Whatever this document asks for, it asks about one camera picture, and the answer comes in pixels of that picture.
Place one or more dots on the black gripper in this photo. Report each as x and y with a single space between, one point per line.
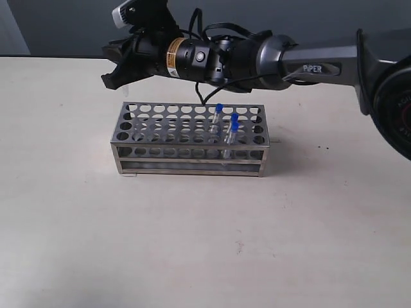
158 53

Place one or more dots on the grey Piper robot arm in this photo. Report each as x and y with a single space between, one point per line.
376 65

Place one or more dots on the stainless steel test tube rack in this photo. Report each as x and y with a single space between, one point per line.
173 138

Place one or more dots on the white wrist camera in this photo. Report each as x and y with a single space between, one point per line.
128 13

